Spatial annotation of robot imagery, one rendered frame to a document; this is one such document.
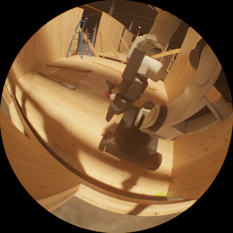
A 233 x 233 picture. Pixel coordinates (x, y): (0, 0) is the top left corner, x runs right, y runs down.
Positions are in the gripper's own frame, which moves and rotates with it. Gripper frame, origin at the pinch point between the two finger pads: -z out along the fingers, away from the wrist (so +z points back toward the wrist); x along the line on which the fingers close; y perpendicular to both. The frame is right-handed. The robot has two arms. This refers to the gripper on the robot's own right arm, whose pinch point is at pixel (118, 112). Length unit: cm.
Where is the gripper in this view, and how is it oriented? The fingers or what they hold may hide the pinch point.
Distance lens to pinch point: 36.8
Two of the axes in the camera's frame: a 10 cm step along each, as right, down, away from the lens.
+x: -7.1, 3.0, -6.4
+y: 6.1, 7.1, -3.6
